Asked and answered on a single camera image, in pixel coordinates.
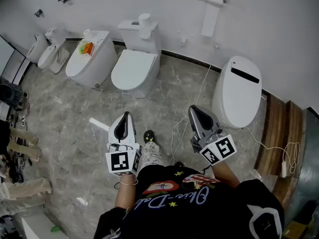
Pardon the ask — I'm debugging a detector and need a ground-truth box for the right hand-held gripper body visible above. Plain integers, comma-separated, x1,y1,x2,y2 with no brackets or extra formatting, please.
190,127,237,166

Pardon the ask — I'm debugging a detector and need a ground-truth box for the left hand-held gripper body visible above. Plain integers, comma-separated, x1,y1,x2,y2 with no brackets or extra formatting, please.
105,142,143,177

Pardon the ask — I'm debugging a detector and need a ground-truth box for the large white toilet paper roll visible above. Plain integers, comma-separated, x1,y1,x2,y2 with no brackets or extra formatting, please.
138,13,153,40

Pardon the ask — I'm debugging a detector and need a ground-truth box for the person's left forearm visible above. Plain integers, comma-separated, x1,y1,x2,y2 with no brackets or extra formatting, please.
114,174,139,210

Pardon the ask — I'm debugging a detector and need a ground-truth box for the person's right forearm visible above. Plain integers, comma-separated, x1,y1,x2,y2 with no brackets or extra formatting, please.
211,162,241,189

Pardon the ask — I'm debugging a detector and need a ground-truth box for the white smart toilet black panel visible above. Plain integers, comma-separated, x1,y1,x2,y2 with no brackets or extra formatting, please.
211,55,263,129

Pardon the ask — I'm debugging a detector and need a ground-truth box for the white toilet with square tank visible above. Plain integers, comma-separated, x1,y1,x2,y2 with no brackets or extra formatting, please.
110,19,163,100

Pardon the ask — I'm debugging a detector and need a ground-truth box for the oval tankless white toilet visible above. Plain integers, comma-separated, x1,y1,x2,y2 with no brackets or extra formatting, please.
65,30,118,89

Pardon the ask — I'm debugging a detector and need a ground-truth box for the narrow white toilet with tank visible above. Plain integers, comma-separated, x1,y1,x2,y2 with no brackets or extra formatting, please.
37,28,71,75

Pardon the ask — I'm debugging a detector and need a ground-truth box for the person's left black shoe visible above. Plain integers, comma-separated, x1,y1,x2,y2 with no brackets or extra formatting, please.
143,130,158,144

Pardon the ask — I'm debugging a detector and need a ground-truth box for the person's patterned trouser leg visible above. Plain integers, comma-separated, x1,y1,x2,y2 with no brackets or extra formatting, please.
138,141,165,171

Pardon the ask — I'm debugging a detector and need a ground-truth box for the stack of wooden planks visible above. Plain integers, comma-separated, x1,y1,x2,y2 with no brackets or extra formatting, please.
254,93,304,180

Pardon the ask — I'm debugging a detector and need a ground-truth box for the person's black printed t-shirt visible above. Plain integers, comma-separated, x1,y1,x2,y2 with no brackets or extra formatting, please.
93,164,285,239

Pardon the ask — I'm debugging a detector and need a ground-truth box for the orange box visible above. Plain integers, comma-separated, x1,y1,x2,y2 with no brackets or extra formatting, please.
83,42,95,56

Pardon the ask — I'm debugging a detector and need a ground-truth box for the white box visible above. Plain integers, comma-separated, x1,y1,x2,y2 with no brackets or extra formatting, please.
20,214,68,239

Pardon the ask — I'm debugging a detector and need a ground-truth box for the black fuzzy stool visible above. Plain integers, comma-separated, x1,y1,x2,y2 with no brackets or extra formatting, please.
0,77,24,110

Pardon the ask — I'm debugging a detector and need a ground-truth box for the cardboard box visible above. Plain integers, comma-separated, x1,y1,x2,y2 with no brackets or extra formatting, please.
282,219,316,239

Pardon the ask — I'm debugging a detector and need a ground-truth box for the looped white power cable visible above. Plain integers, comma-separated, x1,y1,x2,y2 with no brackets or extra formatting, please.
245,126,301,175

